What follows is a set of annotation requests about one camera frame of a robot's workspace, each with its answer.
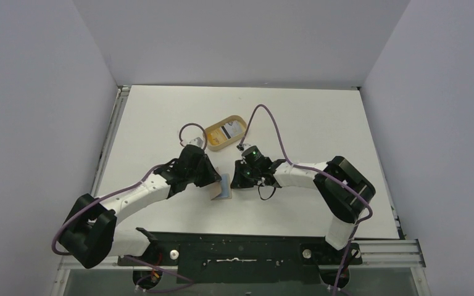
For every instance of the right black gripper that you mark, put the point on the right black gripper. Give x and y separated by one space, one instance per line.
242 174

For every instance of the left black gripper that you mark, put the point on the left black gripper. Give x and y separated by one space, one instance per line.
211 176

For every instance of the beige leather card holder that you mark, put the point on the beige leather card holder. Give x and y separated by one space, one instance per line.
215 188

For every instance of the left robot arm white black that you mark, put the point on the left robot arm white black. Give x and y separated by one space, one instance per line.
90 234

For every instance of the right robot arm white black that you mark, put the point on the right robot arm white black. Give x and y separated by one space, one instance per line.
345 190

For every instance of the grey card with black stripe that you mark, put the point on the grey card with black stripe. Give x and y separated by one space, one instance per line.
232 129

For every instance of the beige oval tray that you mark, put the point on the beige oval tray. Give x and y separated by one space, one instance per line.
229 141

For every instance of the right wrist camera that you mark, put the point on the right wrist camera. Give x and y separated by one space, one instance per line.
245 148

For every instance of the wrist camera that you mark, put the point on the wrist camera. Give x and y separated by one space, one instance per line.
198 142
245 148

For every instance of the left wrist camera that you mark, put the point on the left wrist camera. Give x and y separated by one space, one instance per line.
198 142

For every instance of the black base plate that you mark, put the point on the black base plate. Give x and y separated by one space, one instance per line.
240 259

